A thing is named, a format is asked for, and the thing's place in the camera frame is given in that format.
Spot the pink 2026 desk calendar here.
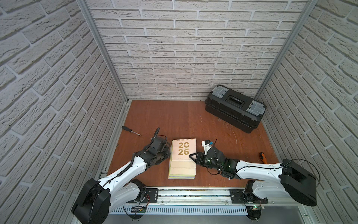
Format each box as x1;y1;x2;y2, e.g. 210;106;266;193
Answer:
168;139;196;176

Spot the green 2026 calendar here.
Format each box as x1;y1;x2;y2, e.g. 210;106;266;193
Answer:
168;175;195;180

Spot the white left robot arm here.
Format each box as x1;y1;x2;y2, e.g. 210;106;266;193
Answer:
71;129;171;224

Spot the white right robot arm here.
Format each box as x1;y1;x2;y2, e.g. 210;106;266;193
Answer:
189;152;317;207

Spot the orange utility knife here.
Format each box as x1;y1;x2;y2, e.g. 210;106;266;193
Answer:
259;152;268;164

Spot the black plastic toolbox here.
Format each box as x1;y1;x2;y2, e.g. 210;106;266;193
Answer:
205;85;266;133

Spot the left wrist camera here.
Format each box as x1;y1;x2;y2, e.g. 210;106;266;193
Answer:
149;137;170;154

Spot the black handled screwdriver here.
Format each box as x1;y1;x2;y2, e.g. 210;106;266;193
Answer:
121;126;142;136

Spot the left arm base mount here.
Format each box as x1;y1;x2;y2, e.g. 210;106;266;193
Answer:
131;179;159;214

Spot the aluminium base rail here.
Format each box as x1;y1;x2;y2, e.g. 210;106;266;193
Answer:
111;187;305;216

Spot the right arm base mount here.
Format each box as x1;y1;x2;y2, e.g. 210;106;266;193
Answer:
229;180;269;221

